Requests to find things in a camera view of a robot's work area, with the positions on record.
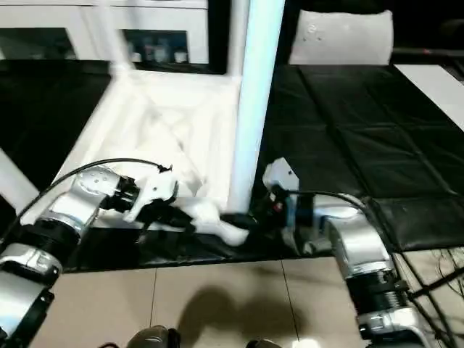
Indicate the white plastic table leg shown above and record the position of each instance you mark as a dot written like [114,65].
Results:
[110,36]
[14,181]
[235,36]
[257,72]

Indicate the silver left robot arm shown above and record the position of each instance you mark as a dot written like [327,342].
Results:
[72,206]

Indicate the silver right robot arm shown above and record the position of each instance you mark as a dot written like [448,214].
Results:
[355,246]

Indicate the white plastic table top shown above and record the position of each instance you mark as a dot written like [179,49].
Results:
[159,123]

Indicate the black work mat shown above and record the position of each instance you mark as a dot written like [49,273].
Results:
[377,159]

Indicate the black robot left foot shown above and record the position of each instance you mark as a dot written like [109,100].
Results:
[152,338]

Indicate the black robot foot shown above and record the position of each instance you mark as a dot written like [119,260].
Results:
[264,343]
[152,338]

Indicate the black robot right foot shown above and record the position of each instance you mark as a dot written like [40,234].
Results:
[264,343]

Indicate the black metal stand leg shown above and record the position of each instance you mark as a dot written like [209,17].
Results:
[438,284]

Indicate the white flat panel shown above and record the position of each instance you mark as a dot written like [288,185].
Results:
[341,36]

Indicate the white flat sheet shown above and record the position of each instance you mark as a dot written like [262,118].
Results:
[435,85]

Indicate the white cabinet with glass doors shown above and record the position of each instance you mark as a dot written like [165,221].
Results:
[43,29]

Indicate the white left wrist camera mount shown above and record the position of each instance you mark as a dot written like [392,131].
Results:
[156,190]

